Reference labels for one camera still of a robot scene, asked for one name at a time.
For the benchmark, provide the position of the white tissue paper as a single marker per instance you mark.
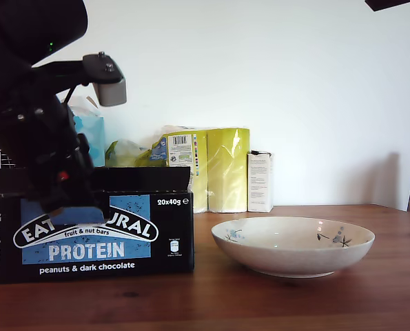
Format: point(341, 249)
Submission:
point(84, 105)

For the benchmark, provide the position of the white floral ceramic bowl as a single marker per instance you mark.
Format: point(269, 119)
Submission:
point(294, 257)

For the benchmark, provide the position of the black blue snack bar carton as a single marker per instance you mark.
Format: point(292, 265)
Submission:
point(170, 241)

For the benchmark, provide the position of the blue cloud tissue box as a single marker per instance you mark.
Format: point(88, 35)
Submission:
point(96, 145)

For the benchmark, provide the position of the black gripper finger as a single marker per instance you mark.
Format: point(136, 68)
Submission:
point(58, 189)
point(87, 162)

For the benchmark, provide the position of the grey camera box on bracket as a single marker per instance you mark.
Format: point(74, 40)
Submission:
point(111, 93)

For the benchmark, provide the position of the crumpled green plastic bag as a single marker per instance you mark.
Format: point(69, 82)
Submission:
point(129, 155)

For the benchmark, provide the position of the small white carton box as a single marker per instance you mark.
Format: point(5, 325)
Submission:
point(259, 182)

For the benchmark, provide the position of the yellow napkin pack in wrap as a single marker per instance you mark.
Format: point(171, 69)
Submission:
point(225, 172)

